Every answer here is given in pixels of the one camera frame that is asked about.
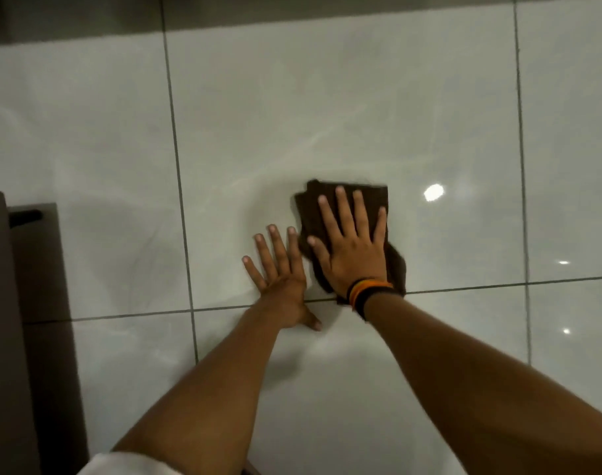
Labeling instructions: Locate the person's right hand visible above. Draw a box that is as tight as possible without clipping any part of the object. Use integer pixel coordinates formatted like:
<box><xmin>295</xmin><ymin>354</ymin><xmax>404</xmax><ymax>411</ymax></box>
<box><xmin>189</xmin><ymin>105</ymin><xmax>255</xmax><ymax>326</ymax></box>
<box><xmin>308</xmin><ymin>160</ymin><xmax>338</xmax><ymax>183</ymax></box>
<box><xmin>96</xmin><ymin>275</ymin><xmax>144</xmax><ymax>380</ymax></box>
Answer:
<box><xmin>307</xmin><ymin>186</ymin><xmax>389</xmax><ymax>298</ymax></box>

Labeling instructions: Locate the person's left hand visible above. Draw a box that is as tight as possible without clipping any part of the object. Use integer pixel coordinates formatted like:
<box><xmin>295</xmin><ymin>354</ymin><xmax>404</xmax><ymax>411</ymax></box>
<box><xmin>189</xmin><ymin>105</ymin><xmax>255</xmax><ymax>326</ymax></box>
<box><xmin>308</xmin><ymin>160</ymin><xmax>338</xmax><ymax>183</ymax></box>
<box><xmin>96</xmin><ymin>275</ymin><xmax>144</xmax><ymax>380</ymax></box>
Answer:
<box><xmin>242</xmin><ymin>225</ymin><xmax>324</xmax><ymax>332</ymax></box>

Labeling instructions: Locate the brown cleaning cloth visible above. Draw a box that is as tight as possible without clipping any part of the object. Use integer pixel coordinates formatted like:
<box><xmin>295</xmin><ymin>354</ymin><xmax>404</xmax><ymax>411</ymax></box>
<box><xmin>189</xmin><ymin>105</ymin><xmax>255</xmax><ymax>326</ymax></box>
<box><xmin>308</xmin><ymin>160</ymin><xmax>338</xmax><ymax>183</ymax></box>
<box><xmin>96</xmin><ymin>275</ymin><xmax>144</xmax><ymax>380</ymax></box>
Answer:
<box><xmin>293</xmin><ymin>179</ymin><xmax>407</xmax><ymax>305</ymax></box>

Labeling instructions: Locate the person's right forearm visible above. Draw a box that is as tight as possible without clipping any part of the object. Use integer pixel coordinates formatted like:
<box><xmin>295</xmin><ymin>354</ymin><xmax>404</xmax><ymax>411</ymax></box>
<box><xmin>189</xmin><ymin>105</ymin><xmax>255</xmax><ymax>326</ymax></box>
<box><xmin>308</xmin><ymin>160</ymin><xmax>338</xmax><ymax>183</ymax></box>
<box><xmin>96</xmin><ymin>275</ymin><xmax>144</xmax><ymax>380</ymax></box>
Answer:
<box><xmin>363</xmin><ymin>292</ymin><xmax>602</xmax><ymax>475</ymax></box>

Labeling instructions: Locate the person's left forearm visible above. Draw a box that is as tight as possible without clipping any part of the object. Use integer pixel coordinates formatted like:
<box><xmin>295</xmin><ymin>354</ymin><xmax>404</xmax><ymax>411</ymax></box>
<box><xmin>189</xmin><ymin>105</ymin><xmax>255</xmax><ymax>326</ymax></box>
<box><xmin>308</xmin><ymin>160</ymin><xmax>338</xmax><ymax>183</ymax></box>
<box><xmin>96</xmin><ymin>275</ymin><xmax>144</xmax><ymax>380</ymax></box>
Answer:
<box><xmin>111</xmin><ymin>298</ymin><xmax>283</xmax><ymax>475</ymax></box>

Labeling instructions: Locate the orange wristband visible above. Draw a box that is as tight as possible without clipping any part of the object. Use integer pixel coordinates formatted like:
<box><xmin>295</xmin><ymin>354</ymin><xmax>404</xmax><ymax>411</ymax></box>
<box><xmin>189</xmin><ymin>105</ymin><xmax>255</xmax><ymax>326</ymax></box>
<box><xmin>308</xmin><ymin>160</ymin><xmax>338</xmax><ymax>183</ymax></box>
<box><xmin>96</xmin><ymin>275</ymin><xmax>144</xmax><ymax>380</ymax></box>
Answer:
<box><xmin>349</xmin><ymin>281</ymin><xmax>395</xmax><ymax>310</ymax></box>

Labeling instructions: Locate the black wristband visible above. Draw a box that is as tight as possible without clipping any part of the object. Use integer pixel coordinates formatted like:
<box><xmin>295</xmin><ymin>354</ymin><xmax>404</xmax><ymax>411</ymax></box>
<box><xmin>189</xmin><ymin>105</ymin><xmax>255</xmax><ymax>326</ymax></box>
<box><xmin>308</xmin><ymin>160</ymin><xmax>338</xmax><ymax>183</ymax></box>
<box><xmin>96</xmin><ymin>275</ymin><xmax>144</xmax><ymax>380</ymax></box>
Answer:
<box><xmin>353</xmin><ymin>287</ymin><xmax>405</xmax><ymax>321</ymax></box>

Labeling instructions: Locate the white sleeve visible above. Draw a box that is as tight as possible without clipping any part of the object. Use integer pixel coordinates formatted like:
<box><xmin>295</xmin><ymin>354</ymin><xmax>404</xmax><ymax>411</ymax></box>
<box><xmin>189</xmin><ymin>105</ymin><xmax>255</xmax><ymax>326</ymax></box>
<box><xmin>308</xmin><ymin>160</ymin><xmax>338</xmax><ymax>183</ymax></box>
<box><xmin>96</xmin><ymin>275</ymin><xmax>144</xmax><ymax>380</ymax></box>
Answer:
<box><xmin>77</xmin><ymin>452</ymin><xmax>184</xmax><ymax>475</ymax></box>

